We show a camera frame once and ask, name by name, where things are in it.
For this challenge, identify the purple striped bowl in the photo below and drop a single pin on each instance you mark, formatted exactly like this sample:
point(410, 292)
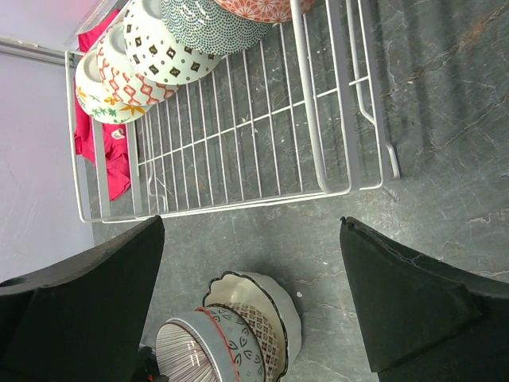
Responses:
point(191, 347)

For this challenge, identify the floral orange green bowl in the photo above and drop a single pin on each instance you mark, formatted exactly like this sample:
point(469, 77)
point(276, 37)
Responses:
point(95, 100)

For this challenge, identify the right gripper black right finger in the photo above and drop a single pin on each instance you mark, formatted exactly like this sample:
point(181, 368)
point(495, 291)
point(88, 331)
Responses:
point(422, 319)

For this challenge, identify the white wire dish rack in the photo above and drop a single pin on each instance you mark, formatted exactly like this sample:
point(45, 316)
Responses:
point(298, 117)

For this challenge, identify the brown lattice pattern bowl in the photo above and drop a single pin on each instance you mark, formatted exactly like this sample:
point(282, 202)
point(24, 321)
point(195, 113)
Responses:
point(267, 337)

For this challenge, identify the blue triangle pattern bowl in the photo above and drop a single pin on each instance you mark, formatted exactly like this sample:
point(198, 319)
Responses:
point(119, 77)

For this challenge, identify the red rimmed bowl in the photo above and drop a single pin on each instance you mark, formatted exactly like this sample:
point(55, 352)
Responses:
point(155, 53)

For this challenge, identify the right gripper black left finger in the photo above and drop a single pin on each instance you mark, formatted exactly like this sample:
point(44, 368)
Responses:
point(81, 319)

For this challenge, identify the grey hexagon pattern bowl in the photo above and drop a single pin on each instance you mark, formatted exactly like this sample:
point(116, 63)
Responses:
point(208, 28)

